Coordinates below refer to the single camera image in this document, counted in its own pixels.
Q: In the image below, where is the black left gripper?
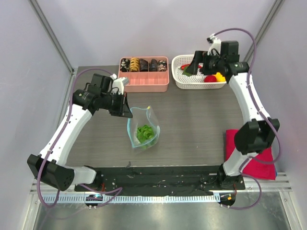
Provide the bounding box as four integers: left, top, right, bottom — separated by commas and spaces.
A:
100, 91, 133, 118

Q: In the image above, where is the red toy tomato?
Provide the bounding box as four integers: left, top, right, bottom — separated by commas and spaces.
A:
204, 75, 217, 83

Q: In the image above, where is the clear zip top bag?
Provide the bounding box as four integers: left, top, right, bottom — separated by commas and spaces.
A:
127, 106, 161, 153

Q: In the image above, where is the green toy lettuce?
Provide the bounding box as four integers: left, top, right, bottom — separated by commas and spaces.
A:
136, 125, 155, 150

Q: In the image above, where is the yellow toy mango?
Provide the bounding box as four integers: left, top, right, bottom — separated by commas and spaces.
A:
214, 72, 226, 82

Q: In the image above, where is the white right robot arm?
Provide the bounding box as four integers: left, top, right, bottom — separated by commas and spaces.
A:
186, 38, 280, 189

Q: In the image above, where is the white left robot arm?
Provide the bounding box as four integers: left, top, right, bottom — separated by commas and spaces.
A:
27, 74, 132, 191

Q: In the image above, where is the small green toy leaf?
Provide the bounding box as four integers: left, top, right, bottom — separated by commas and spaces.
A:
182, 70, 194, 77

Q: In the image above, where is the red toy chili pepper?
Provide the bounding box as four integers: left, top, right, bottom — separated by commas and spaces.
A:
180, 64, 202, 70

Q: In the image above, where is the white perforated basket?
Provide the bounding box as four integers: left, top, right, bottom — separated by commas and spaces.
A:
171, 54, 226, 90

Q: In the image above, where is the black pink roll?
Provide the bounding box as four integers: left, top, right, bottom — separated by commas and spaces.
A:
158, 60, 167, 72

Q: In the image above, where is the pink divided tray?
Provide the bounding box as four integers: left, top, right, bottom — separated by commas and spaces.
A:
118, 56, 170, 92

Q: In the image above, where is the black blue roll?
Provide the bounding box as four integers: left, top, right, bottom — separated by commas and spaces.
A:
149, 58, 158, 72

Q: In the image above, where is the black floral sushi roll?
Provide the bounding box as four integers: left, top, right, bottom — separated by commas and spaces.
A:
119, 58, 130, 72

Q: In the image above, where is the dark brown roll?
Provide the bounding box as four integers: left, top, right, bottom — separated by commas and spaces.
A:
139, 58, 149, 72

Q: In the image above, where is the yellow striped roll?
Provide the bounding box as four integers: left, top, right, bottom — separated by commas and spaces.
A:
130, 57, 140, 72

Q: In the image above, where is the red folded cloth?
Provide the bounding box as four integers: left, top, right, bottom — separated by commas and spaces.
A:
224, 128, 277, 181

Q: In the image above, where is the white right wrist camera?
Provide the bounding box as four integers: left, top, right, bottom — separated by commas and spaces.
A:
207, 34, 222, 56

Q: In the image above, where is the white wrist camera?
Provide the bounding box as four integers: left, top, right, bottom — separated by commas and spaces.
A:
110, 74, 129, 94
207, 34, 222, 56

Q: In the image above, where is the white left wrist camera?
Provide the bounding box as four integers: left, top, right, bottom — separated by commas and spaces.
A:
110, 74, 129, 94

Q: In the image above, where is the white slotted cable duct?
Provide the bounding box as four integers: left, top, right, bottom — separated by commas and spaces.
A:
40, 194, 221, 204

